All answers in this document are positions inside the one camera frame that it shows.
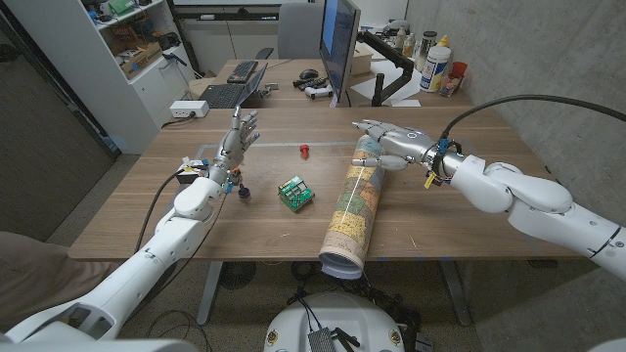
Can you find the dark lid jar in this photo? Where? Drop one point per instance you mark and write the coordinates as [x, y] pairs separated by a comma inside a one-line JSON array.
[[426, 46]]

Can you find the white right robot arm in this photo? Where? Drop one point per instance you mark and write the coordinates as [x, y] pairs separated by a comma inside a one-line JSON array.
[[538, 205]]

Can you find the white power strip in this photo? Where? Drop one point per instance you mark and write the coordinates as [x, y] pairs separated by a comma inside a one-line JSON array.
[[189, 108]]

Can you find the grey office chair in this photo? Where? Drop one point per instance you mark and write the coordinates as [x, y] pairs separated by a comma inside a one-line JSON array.
[[298, 31]]

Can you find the small purple peg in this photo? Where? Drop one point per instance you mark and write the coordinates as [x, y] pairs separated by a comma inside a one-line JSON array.
[[244, 192]]

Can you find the red cup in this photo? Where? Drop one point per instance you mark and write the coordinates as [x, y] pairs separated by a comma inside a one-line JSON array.
[[454, 77]]

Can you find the small green box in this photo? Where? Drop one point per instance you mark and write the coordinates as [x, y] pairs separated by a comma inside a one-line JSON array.
[[296, 194]]

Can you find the black round fan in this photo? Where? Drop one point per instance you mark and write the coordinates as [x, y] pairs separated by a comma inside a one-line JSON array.
[[237, 275]]

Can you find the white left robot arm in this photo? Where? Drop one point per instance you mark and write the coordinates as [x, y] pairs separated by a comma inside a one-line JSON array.
[[161, 249]]

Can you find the beige trouser leg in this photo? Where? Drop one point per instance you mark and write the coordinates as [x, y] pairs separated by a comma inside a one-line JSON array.
[[44, 278]]

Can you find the white game controller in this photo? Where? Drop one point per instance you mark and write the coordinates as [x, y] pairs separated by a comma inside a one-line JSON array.
[[318, 92]]

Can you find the black remote control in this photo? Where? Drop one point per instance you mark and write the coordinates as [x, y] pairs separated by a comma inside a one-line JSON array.
[[310, 83]]

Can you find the large white paper sheet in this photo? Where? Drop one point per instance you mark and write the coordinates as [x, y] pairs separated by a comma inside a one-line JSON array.
[[386, 78]]

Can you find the black computer mouse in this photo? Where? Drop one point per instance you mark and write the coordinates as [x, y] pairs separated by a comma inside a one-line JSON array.
[[308, 74]]

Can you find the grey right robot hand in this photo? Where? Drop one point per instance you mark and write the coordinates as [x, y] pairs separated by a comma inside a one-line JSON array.
[[406, 144]]

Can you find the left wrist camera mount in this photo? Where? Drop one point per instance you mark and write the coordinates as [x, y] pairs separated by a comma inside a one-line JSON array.
[[188, 170]]

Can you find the white canister blue label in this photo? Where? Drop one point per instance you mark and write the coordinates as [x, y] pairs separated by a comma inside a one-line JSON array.
[[434, 68]]

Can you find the white shelf cabinet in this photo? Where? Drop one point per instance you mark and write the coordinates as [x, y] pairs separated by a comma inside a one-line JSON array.
[[98, 83]]

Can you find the grey table leg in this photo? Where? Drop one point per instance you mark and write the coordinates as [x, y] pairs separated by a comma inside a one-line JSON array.
[[455, 293], [209, 293]]

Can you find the wooden office desk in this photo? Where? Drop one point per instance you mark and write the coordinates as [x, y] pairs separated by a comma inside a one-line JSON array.
[[283, 95]]

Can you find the small white paper sheet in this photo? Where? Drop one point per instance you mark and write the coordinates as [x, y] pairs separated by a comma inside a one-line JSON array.
[[406, 103]]

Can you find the light wooden box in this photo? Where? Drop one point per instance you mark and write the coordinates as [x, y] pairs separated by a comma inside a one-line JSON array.
[[363, 58]]

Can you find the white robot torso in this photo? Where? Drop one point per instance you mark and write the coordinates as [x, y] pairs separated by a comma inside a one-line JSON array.
[[337, 318]]

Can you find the black keyboard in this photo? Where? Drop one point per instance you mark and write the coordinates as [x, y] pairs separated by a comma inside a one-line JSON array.
[[242, 71]]

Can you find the black computer monitor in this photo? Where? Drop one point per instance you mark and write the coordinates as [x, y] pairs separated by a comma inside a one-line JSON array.
[[337, 44]]

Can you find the red plastic bolt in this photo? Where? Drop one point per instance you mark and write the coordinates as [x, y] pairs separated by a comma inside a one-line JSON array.
[[304, 150]]

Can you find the rolled colourful map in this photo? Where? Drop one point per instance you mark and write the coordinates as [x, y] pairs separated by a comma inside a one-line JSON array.
[[352, 215]]

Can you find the black laptop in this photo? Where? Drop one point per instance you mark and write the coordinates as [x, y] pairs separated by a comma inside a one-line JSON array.
[[225, 95]]

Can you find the yellow cap bottle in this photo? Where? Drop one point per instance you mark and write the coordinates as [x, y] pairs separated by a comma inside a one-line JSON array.
[[444, 41]]

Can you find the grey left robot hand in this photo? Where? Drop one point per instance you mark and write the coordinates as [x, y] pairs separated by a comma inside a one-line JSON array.
[[232, 146]]

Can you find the cardboard box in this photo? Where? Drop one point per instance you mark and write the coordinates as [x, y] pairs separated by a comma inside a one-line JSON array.
[[139, 58]]

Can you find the pink sticky note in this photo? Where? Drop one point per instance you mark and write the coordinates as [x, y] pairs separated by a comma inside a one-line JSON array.
[[334, 101]]

